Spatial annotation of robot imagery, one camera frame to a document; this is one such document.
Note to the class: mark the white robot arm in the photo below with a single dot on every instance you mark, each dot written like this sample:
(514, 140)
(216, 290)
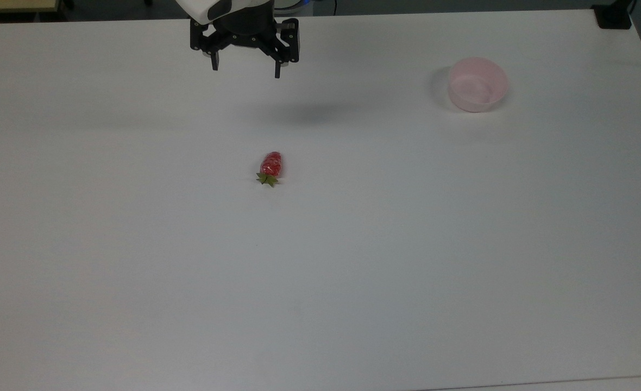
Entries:
(198, 6)

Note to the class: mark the blue and white robot base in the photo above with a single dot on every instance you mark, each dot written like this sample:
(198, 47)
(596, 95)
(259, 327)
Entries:
(293, 4)

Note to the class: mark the red strawberry with green leaves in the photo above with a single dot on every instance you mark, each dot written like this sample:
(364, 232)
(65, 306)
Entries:
(272, 165)

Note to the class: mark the pink plastic bowl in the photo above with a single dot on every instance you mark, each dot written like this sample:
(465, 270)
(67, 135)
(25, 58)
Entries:
(477, 87)

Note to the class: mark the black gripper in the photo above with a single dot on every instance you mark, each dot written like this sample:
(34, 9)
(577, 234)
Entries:
(244, 24)

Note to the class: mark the black table clamp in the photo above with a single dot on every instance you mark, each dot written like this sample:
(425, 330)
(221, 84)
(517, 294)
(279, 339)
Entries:
(614, 15)

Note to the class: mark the light wooden table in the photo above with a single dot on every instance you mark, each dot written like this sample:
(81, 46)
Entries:
(11, 5)

